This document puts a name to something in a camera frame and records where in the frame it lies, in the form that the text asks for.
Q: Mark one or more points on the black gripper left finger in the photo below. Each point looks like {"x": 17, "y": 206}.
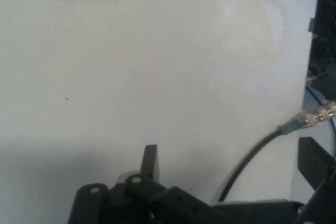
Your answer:
{"x": 136, "y": 203}

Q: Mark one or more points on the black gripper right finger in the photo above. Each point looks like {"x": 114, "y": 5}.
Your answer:
{"x": 315, "y": 161}

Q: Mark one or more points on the black equipment frame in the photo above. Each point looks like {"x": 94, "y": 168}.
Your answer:
{"x": 325, "y": 37}

